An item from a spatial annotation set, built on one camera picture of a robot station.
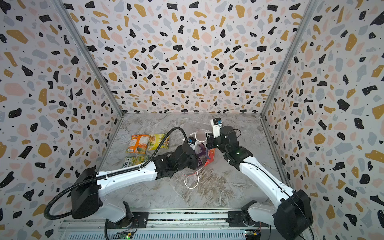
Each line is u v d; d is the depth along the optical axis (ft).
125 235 2.31
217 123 2.21
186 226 2.40
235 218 2.45
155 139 3.28
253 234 2.35
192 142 2.26
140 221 2.40
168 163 1.91
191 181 2.86
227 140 1.86
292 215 1.29
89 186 1.37
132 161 2.97
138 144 3.28
